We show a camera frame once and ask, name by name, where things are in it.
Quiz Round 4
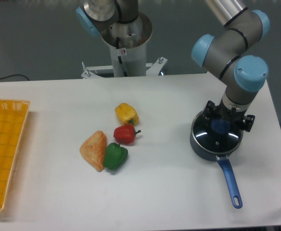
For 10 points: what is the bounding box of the white pedestal base frame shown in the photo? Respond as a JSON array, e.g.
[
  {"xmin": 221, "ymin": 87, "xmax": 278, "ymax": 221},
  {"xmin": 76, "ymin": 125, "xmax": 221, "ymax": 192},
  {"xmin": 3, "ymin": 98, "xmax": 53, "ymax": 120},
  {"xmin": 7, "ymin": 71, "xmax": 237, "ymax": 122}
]
[{"xmin": 80, "ymin": 57, "xmax": 168, "ymax": 79}]

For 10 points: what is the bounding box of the triangular bread pastry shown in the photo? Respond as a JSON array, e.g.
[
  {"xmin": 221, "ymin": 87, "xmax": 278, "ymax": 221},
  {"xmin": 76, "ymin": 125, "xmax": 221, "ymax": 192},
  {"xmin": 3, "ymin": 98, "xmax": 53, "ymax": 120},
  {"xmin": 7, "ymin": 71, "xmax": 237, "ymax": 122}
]
[{"xmin": 80, "ymin": 130, "xmax": 107, "ymax": 172}]

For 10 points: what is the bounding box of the black cable on floor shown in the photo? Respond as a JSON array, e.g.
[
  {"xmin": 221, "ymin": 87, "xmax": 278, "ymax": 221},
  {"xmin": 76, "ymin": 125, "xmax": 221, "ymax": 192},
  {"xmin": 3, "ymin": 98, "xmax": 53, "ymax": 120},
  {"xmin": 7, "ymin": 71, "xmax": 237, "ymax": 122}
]
[{"xmin": 0, "ymin": 74, "xmax": 30, "ymax": 80}]

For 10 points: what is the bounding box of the yellow woven basket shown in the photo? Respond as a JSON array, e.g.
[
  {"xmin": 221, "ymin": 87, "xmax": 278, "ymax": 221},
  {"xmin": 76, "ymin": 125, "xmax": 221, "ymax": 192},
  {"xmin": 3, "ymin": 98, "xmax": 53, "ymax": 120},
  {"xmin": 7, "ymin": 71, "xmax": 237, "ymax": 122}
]
[{"xmin": 0, "ymin": 99, "xmax": 30, "ymax": 211}]

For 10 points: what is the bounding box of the green bell pepper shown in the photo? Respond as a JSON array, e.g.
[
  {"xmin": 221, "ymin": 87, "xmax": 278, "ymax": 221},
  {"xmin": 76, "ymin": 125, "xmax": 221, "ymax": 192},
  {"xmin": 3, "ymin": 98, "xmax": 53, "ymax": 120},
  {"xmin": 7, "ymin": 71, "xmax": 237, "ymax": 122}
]
[{"xmin": 104, "ymin": 142, "xmax": 128, "ymax": 171}]

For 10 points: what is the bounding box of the yellow bell pepper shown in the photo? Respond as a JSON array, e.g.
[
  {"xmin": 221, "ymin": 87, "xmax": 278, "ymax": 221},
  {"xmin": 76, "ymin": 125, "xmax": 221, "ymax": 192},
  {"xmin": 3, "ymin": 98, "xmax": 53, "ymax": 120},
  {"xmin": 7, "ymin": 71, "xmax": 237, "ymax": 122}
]
[{"xmin": 115, "ymin": 103, "xmax": 139, "ymax": 126}]

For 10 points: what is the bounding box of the red bell pepper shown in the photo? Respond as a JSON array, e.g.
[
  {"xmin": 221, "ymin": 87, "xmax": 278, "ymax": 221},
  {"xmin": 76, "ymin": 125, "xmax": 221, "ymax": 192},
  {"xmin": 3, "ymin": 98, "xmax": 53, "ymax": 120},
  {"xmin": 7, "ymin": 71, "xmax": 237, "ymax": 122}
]
[{"xmin": 113, "ymin": 125, "xmax": 141, "ymax": 144}]

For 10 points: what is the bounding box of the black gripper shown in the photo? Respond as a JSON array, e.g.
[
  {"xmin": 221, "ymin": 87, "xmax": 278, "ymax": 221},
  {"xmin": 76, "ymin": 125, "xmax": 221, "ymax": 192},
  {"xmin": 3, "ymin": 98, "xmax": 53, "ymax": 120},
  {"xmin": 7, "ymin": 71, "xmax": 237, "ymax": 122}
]
[{"xmin": 202, "ymin": 101, "xmax": 255, "ymax": 132}]

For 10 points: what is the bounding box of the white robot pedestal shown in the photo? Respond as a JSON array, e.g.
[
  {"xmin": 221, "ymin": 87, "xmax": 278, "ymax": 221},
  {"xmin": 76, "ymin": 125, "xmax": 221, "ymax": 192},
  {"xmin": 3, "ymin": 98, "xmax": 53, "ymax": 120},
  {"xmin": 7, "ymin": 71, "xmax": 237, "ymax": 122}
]
[{"xmin": 101, "ymin": 13, "xmax": 152, "ymax": 77}]

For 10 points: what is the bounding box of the blue saucepan with handle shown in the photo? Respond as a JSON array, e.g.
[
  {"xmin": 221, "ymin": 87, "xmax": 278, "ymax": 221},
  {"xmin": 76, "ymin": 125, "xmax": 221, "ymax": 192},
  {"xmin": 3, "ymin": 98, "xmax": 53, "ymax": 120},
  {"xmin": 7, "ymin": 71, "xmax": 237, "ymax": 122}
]
[{"xmin": 190, "ymin": 129, "xmax": 243, "ymax": 209}]

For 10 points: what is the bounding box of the glass lid blue knob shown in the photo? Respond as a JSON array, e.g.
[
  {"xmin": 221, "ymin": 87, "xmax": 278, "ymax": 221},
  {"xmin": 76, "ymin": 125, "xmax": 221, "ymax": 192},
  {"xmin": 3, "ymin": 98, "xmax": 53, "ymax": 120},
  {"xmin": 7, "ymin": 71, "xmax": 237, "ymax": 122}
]
[{"xmin": 190, "ymin": 113, "xmax": 243, "ymax": 155}]

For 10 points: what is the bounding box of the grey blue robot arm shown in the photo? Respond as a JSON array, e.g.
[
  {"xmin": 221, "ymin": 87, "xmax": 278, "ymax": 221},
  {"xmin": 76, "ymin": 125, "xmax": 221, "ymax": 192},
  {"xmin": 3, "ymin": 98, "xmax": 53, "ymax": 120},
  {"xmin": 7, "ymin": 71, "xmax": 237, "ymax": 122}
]
[{"xmin": 76, "ymin": 0, "xmax": 270, "ymax": 131}]

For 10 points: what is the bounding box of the black cable on pedestal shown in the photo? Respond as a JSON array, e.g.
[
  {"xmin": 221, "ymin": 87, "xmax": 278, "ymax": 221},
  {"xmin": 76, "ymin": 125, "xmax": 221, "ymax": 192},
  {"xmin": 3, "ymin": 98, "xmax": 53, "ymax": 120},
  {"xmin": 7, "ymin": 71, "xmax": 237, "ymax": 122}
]
[{"xmin": 115, "ymin": 36, "xmax": 129, "ymax": 77}]

